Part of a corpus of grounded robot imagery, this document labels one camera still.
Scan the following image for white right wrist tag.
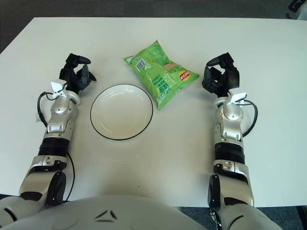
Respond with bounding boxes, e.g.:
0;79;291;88
229;92;248;105

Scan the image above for thin black left elbow cable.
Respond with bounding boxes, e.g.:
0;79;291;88
57;149;76;204

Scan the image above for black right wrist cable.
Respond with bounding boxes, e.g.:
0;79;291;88
241;99;259;138

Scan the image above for white left wrist tag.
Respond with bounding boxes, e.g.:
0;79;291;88
50;80;67;98

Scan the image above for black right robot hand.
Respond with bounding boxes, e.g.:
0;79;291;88
201;52;241;98

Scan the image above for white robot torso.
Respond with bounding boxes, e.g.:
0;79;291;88
4;194;212;230

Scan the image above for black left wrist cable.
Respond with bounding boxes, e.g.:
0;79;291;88
37;91;59;128

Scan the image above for white wrist tag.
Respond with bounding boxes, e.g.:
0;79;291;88
229;92;248;105
50;80;67;98

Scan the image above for white plate with black rim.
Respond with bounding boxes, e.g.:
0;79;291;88
90;84;154;141

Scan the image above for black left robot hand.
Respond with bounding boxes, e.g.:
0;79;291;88
59;53;97;94

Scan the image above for black and white background object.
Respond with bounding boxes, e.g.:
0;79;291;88
286;0;307;20

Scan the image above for green chip bag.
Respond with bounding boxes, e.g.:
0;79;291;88
123;40;200;110

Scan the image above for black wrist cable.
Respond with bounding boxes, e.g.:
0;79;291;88
241;99;259;138
37;91;59;128

